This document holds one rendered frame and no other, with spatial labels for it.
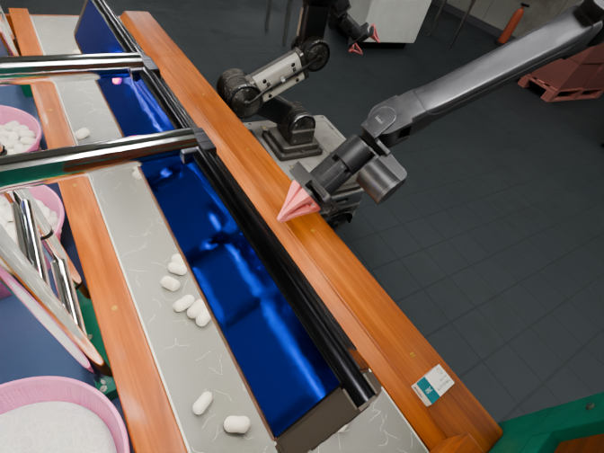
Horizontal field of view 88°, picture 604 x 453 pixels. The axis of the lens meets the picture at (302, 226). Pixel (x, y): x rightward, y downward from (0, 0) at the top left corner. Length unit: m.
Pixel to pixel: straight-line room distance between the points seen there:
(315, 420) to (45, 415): 0.46
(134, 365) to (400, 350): 0.43
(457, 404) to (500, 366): 1.17
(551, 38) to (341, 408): 0.64
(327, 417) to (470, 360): 1.54
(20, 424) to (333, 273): 0.52
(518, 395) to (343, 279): 1.27
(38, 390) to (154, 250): 0.27
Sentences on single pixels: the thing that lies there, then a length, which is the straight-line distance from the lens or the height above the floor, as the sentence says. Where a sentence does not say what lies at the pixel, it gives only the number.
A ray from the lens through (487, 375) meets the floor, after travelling 1.74.
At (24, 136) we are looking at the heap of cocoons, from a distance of 1.04.
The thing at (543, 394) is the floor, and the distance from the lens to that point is 1.89.
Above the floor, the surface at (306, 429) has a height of 1.08.
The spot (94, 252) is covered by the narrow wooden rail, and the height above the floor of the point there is 0.77.
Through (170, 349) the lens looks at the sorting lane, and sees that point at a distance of 0.58.
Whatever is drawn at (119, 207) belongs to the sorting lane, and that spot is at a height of 0.74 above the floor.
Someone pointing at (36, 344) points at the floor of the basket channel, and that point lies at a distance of 0.72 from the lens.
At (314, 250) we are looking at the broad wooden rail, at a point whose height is 0.77.
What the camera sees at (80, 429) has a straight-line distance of 0.59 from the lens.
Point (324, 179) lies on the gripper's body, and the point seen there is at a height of 0.94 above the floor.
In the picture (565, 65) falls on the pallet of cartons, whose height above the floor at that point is 0.40.
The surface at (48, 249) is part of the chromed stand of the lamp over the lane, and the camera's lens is 0.56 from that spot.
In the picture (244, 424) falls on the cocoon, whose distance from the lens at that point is 0.53.
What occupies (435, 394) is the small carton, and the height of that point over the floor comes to 0.79.
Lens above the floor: 1.28
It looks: 47 degrees down
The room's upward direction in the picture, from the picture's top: 17 degrees clockwise
